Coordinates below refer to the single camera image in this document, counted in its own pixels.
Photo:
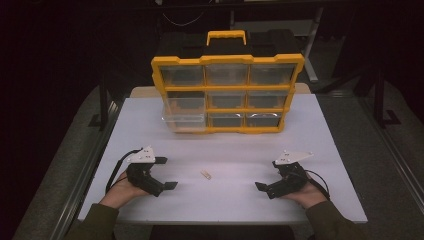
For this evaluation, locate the person's right hand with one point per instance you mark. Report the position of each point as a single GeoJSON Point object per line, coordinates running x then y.
{"type": "Point", "coordinates": [308, 196]}

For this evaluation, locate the black metal stand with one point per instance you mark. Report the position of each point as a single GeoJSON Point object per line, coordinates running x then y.
{"type": "Point", "coordinates": [380, 100]}

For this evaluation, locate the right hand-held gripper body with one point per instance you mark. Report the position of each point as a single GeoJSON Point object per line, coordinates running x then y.
{"type": "Point", "coordinates": [290, 180]}

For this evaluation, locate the aluminium rail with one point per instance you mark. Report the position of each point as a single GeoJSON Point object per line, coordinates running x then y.
{"type": "Point", "coordinates": [396, 160]}
{"type": "Point", "coordinates": [90, 166]}

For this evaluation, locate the clear plastic drawer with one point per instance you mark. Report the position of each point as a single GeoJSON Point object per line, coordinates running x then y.
{"type": "Point", "coordinates": [184, 120]}

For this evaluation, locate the yellow and black drawer organizer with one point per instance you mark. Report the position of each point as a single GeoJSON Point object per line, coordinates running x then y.
{"type": "Point", "coordinates": [226, 60]}

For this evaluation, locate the person's left hand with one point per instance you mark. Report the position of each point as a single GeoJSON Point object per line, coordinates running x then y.
{"type": "Point", "coordinates": [121, 195]}

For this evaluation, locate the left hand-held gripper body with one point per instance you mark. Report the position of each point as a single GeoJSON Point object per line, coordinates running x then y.
{"type": "Point", "coordinates": [144, 156]}

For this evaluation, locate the small wooden piece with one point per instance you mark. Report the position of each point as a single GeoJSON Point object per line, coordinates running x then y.
{"type": "Point", "coordinates": [206, 174]}

